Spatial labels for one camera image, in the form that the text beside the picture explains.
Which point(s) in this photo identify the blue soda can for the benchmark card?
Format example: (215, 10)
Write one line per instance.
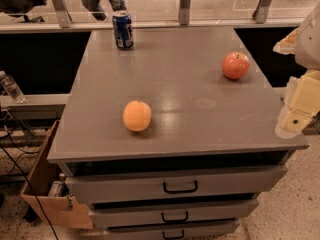
(122, 29)

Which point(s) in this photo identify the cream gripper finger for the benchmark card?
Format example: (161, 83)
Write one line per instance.
(287, 45)
(301, 104)

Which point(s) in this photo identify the metal railing frame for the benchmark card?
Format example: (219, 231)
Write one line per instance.
(162, 13)

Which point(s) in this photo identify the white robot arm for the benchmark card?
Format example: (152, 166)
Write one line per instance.
(307, 52)

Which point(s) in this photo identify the orange fruit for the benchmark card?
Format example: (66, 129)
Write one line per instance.
(137, 116)

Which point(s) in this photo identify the top grey drawer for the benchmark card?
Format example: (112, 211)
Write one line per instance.
(174, 184)

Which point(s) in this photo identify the grey drawer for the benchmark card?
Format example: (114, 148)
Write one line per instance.
(177, 231)
(174, 184)
(172, 213)

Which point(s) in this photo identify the red apple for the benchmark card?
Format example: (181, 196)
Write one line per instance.
(235, 65)

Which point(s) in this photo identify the grey drawer cabinet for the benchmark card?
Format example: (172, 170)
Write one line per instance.
(200, 119)

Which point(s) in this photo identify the bottom grey drawer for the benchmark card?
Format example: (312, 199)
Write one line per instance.
(177, 231)

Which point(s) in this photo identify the middle grey drawer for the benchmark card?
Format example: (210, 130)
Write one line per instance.
(172, 213)

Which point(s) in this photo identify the brown cardboard box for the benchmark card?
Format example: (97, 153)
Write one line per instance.
(47, 195)

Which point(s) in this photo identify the clear plastic water bottle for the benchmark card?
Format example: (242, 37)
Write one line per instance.
(11, 87)

